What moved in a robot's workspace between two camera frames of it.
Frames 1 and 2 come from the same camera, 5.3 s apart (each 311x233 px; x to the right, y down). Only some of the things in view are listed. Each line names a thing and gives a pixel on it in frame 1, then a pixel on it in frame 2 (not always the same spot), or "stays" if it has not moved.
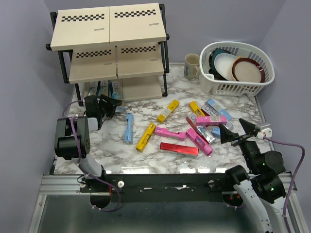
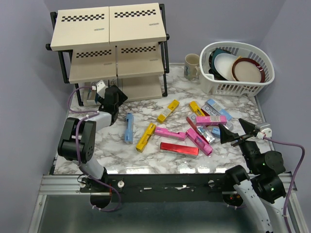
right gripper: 249,129 stays
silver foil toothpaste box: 206,134 stays
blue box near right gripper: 216,132 stays
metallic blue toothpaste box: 93,88 to 88,84
